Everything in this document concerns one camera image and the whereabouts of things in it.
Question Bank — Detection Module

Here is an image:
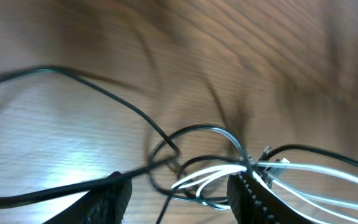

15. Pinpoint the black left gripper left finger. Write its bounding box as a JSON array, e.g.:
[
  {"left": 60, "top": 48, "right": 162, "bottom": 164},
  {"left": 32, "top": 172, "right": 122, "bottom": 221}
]
[{"left": 45, "top": 179, "right": 132, "bottom": 224}]

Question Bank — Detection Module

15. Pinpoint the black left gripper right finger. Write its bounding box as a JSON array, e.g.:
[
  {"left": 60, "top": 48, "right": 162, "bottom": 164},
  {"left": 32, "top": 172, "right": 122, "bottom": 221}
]
[{"left": 227, "top": 172, "right": 312, "bottom": 224}]

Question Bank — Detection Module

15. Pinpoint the white USB cable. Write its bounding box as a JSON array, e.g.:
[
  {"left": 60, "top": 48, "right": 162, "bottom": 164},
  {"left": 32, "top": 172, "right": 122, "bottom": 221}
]
[{"left": 170, "top": 157, "right": 358, "bottom": 224}]

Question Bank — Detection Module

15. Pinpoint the thin black USB cable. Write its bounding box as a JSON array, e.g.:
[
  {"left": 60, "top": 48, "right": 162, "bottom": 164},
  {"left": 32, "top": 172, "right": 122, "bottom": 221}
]
[{"left": 0, "top": 65, "right": 181, "bottom": 209}]

